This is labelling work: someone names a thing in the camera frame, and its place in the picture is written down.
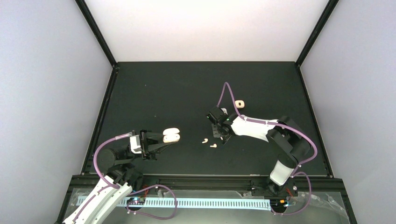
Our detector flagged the black right frame post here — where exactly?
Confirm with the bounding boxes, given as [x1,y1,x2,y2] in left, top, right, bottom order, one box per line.
[295,0,339,67]

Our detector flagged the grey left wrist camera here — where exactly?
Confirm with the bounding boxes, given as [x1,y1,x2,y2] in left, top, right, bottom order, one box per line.
[129,135,142,154]

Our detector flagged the small beige square case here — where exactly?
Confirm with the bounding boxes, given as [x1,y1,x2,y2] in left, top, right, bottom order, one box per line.
[234,100,245,109]

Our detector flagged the black frame post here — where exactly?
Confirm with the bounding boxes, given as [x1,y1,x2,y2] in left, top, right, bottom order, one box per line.
[75,0,117,67]
[295,0,339,67]

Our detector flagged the black left frame post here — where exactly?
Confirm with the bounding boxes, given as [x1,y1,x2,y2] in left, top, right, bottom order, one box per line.
[75,0,117,67]

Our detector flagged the light blue slotted cable duct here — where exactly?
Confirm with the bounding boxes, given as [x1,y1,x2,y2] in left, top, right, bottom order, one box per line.
[77,196,272,211]

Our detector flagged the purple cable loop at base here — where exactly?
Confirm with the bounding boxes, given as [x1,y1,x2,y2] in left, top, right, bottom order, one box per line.
[125,184,178,220]

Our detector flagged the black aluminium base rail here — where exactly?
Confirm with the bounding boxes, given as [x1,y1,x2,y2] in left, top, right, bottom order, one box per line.
[55,173,357,224]

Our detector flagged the small green circuit board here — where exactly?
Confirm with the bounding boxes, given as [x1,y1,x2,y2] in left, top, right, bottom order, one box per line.
[127,197,146,207]

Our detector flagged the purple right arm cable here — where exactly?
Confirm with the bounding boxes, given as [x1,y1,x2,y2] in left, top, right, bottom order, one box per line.
[216,82,318,216]

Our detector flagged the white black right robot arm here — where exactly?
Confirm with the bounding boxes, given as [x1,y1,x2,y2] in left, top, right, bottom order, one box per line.
[207,112,318,196]

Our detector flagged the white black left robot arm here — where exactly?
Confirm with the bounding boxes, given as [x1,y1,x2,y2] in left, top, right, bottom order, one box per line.
[63,128,181,224]

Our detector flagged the beige earbud charging case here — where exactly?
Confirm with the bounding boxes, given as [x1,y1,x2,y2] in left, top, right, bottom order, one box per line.
[163,128,180,143]

